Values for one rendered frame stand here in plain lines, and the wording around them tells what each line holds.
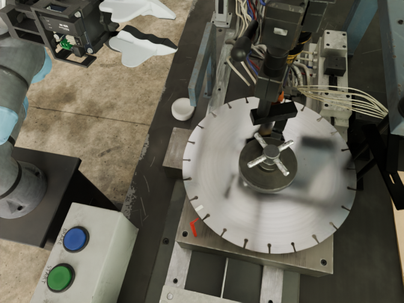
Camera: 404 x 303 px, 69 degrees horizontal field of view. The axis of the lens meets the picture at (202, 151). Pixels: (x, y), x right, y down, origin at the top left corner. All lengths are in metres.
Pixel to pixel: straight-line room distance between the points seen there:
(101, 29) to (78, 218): 0.37
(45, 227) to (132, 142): 1.00
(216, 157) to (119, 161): 1.18
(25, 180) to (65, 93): 1.34
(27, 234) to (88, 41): 0.58
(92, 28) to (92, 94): 1.63
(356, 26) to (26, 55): 0.85
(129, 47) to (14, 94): 0.21
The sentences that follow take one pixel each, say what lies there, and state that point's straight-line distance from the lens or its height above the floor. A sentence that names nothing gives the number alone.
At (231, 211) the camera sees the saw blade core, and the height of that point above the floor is 0.95.
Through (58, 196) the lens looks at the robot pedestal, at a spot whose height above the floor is 0.75.
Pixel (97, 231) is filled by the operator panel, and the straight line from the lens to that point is 0.63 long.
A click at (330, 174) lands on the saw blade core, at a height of 0.95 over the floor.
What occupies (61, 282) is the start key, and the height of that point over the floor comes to 0.91.
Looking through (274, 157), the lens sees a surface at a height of 1.00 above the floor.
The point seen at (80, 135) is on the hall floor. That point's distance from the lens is 1.89.
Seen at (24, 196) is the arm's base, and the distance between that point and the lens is 0.85.
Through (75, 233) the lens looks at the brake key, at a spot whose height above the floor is 0.91.
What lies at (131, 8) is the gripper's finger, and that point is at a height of 1.25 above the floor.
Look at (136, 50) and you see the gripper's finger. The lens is 0.42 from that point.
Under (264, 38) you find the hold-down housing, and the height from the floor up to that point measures 1.20.
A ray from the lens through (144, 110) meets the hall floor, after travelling 1.86.
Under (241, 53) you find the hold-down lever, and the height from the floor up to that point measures 1.22.
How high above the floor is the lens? 1.47
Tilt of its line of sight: 62 degrees down
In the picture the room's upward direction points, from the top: 5 degrees counter-clockwise
